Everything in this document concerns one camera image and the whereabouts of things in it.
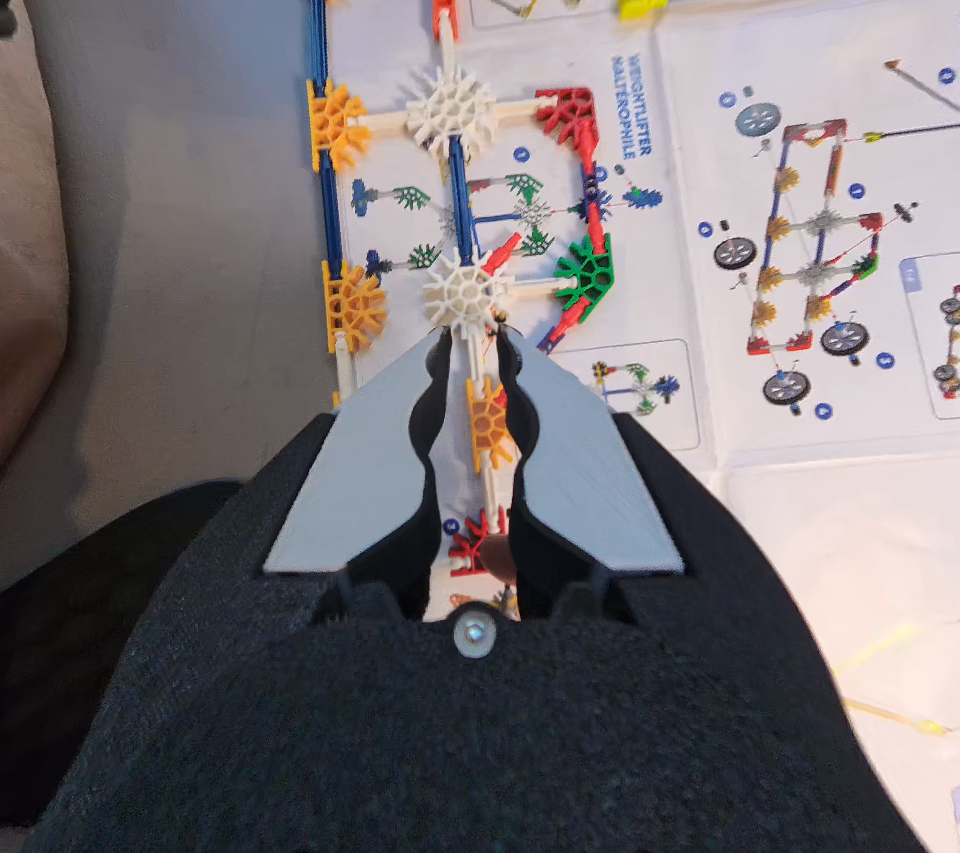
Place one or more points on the colourful rod connector frame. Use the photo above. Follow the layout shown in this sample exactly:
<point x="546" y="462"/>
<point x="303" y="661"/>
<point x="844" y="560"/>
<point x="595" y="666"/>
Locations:
<point x="450" y="108"/>

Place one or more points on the white building instruction sheet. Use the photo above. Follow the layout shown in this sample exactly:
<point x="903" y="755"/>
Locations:
<point x="780" y="523"/>

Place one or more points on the yellow-green clip connector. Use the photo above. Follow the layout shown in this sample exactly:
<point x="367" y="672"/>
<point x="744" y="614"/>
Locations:
<point x="642" y="0"/>

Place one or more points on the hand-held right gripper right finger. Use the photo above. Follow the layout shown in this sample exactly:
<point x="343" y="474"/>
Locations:
<point x="593" y="493"/>

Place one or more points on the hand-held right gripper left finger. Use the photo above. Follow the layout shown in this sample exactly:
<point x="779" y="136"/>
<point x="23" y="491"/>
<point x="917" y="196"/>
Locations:
<point x="353" y="493"/>

